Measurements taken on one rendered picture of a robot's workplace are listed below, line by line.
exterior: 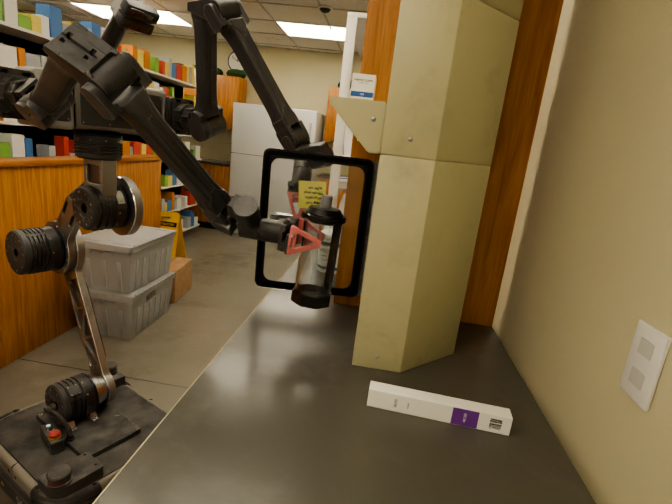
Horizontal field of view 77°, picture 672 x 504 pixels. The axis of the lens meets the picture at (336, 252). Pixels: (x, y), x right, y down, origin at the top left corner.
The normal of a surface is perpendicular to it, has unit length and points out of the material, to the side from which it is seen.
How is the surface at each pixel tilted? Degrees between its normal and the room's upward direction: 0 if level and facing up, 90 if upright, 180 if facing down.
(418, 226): 90
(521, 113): 90
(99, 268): 96
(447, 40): 90
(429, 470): 0
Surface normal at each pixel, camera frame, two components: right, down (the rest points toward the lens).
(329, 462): 0.11, -0.96
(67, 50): 0.38, -0.24
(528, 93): -0.11, 0.23
